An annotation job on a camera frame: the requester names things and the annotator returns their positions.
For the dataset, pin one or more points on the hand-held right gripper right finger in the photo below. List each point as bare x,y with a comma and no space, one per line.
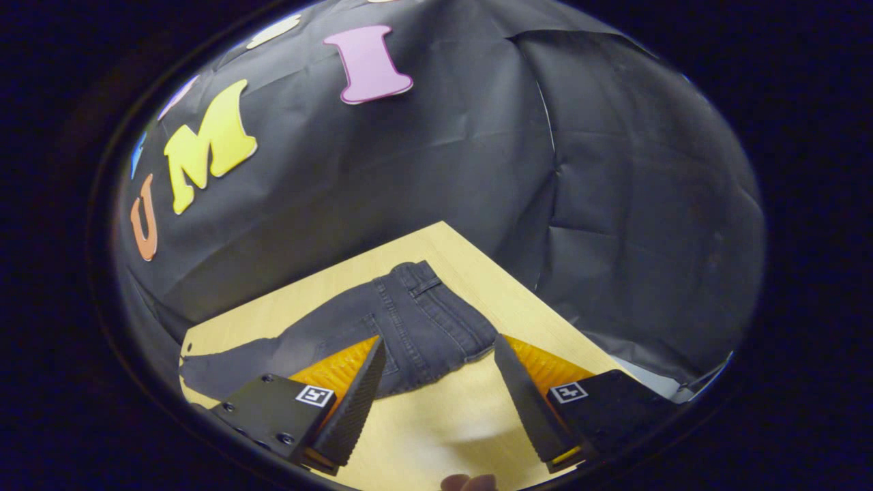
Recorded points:
522,402

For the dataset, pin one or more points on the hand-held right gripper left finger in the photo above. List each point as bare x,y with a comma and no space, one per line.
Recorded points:
354,402

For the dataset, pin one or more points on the black jeans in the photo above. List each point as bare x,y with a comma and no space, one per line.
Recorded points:
423,320

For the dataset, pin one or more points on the black backdrop cloth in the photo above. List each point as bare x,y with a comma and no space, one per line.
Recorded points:
443,157

